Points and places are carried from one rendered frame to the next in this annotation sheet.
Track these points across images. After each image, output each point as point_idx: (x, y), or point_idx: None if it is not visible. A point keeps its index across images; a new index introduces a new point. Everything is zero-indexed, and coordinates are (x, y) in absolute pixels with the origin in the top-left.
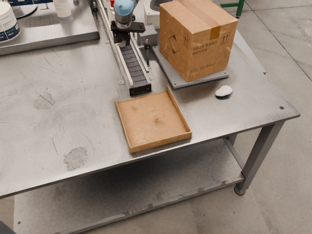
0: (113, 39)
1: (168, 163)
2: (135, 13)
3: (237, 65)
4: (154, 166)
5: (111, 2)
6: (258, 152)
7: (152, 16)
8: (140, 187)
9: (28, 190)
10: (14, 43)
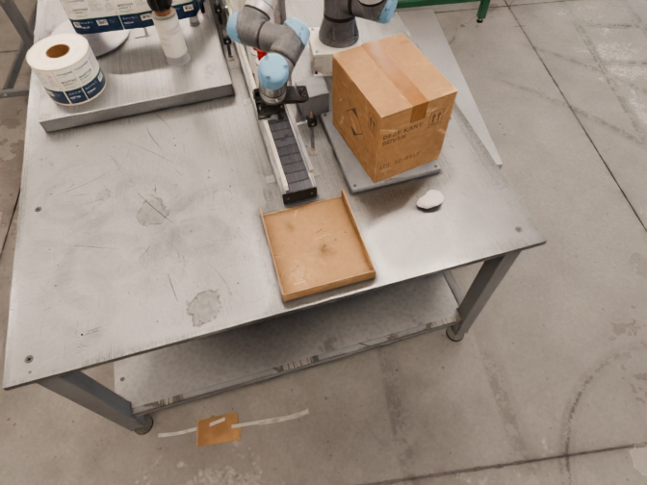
0: (258, 115)
1: None
2: None
3: (456, 150)
4: None
5: None
6: (482, 288)
7: (323, 58)
8: (301, 330)
9: (139, 354)
10: (97, 107)
